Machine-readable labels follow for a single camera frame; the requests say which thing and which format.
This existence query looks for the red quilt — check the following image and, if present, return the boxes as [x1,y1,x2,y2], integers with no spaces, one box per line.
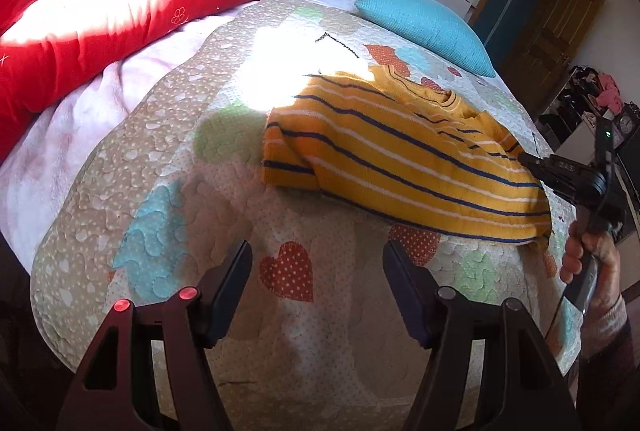
[0,0,343,162]

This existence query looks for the person's right hand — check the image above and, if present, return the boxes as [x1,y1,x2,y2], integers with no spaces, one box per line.
[559,220,622,312]

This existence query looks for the cluttered side table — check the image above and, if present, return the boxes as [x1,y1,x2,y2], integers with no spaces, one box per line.
[537,65,640,242]

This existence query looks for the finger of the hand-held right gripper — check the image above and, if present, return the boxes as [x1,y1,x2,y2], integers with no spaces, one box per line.
[517,152,553,186]

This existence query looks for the heart print quilted blanket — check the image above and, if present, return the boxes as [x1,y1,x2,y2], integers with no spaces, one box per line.
[30,0,586,431]

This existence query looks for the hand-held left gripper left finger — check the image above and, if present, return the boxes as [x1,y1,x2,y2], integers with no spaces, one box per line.
[56,239,254,431]

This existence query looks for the blue pillow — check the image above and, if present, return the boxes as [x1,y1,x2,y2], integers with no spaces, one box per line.
[354,0,497,78]

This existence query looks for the yellow striped sweater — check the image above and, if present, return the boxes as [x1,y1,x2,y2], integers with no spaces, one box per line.
[262,65,553,251]

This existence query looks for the wooden door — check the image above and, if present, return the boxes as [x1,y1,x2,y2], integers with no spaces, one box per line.
[470,0,601,116]

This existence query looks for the person's right forearm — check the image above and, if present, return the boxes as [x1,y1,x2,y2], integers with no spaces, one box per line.
[575,292,640,431]

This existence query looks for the pink cloth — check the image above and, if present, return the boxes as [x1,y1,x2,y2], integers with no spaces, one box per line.
[595,73,623,112]

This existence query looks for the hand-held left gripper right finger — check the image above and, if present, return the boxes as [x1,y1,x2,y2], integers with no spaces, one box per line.
[382,240,584,431]

